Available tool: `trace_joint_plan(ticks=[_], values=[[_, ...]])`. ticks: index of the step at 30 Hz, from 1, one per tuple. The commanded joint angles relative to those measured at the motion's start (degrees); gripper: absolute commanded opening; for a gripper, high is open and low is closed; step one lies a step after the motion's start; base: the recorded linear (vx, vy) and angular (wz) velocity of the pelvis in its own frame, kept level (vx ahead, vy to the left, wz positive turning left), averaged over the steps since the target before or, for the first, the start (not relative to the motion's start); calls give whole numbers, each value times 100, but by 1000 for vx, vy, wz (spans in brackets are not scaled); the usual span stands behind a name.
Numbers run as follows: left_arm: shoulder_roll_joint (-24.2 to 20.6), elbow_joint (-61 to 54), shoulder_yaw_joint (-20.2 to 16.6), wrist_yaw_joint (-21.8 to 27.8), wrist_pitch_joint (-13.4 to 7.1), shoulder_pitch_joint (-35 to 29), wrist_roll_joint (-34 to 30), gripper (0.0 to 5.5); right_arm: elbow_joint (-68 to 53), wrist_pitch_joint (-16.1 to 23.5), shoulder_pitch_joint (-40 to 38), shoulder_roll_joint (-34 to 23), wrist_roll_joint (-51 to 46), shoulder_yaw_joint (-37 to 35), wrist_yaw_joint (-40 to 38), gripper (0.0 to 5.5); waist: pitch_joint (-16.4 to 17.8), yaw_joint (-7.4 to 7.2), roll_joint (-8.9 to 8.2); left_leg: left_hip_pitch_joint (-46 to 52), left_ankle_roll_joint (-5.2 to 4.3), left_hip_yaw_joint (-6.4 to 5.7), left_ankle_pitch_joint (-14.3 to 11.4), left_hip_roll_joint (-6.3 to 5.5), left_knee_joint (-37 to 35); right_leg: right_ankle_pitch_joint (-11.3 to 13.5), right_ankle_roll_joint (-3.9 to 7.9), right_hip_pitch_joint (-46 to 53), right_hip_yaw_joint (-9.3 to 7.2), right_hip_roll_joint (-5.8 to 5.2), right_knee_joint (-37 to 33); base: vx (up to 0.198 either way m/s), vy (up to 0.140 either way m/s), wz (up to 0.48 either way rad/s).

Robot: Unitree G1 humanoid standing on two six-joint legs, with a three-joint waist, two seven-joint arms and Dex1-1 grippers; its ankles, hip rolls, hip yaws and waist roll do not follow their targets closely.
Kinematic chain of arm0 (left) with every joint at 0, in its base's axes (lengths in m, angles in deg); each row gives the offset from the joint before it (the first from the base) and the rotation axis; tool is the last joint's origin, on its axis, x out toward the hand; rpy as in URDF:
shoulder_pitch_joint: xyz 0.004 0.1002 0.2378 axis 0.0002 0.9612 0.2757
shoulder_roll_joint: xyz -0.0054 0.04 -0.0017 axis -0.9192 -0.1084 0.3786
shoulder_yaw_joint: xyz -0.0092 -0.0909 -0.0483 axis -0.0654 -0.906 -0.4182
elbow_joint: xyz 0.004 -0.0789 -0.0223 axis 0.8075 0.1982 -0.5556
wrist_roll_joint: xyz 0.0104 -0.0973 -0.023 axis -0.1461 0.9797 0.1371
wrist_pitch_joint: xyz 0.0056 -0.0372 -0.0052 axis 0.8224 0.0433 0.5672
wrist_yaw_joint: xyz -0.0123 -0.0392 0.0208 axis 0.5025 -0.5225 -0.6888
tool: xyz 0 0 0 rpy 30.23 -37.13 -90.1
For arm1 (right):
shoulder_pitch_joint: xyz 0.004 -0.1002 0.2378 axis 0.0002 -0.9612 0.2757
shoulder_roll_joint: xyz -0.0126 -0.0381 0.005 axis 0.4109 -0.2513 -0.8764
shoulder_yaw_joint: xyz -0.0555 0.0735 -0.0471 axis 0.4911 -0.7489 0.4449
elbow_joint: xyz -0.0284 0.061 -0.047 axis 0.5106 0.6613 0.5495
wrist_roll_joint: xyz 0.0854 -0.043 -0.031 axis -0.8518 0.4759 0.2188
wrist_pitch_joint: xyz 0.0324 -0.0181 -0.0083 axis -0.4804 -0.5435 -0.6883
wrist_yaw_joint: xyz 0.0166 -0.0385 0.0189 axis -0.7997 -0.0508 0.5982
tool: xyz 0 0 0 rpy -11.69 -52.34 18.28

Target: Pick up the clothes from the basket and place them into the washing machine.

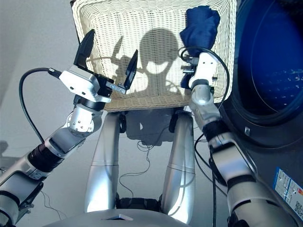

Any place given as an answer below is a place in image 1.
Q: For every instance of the dark blue cloth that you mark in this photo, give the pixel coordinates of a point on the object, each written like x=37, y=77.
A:
x=201, y=28

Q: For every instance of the pale woven basket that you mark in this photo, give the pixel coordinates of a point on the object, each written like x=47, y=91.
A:
x=154, y=19

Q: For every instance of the grey washing machine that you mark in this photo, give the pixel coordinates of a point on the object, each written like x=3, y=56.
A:
x=260, y=132

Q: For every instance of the silver robot leg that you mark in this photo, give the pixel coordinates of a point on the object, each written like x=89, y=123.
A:
x=104, y=165
x=180, y=170

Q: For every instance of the silver robot torso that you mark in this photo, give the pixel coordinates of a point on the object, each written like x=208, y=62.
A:
x=94, y=220

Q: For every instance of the large blue rating label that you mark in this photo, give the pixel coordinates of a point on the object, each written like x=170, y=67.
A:
x=288, y=186

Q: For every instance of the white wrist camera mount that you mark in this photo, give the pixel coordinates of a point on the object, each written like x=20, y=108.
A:
x=204, y=68
x=78, y=80

